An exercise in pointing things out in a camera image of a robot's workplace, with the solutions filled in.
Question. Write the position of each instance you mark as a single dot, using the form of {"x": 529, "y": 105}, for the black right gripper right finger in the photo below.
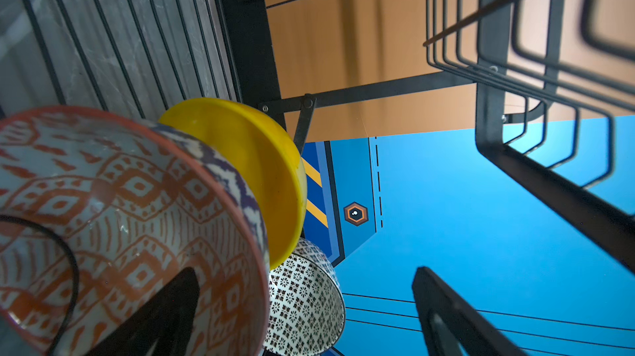
{"x": 450, "y": 325}

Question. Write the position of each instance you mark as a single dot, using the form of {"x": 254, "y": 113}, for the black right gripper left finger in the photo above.
{"x": 163, "y": 325}

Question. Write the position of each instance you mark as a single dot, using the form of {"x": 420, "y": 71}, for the orange white patterned bowl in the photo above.
{"x": 99, "y": 213}

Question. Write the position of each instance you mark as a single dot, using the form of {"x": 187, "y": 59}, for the black white patterned bowl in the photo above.
{"x": 307, "y": 314}

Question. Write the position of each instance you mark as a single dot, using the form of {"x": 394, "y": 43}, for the yellow bowl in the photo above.
{"x": 263, "y": 153}

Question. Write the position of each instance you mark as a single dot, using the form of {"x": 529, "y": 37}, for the black wire dish rack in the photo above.
{"x": 143, "y": 56}

